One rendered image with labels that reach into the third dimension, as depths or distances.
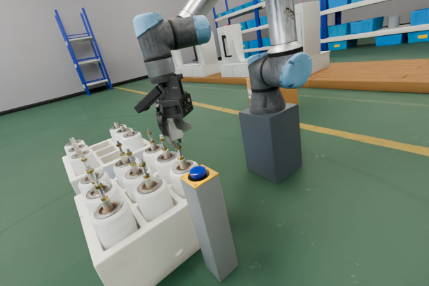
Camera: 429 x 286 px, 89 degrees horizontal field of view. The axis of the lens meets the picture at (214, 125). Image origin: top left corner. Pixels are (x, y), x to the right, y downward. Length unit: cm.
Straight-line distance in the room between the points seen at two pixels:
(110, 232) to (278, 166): 64
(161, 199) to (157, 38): 43
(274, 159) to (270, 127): 14
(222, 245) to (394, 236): 49
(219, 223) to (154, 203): 19
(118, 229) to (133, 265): 11
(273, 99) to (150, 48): 51
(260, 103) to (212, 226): 51
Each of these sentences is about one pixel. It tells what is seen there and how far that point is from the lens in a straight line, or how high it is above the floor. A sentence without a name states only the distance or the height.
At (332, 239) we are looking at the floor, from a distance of 81.
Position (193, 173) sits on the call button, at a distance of 52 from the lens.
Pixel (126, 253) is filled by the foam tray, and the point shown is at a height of 16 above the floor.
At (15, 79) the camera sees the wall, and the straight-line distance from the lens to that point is 704.
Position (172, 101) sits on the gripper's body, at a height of 48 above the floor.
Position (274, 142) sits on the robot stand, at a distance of 90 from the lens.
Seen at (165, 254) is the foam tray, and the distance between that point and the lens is 73.
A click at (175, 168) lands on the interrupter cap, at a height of 25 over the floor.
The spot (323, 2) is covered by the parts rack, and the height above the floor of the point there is 93.
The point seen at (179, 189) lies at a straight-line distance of 72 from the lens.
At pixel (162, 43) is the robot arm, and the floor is 62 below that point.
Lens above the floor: 60
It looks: 20 degrees down
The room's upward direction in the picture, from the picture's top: 12 degrees counter-clockwise
